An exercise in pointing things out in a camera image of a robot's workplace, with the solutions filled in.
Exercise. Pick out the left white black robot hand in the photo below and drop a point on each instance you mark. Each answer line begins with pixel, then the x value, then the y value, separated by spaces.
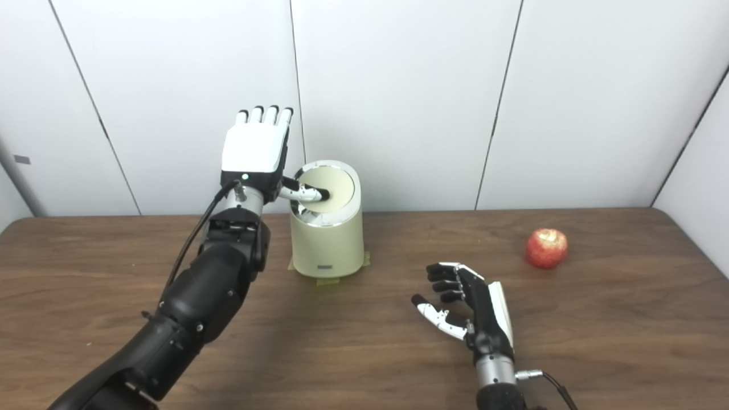
pixel 253 148

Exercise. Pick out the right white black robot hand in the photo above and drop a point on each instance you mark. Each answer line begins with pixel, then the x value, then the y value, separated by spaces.
pixel 484 319

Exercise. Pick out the red apple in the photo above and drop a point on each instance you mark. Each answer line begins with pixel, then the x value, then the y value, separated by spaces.
pixel 547 249

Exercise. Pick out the round cream bin lid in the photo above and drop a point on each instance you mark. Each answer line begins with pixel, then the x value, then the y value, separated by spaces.
pixel 340 188

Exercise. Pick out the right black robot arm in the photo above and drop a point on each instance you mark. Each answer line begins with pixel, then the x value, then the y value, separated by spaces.
pixel 498 384

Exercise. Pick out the cream-colored bin body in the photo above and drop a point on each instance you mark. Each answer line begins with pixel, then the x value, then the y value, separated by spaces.
pixel 327 245

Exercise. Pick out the small grey wall label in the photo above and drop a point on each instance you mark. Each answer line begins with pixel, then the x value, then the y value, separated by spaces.
pixel 22 159

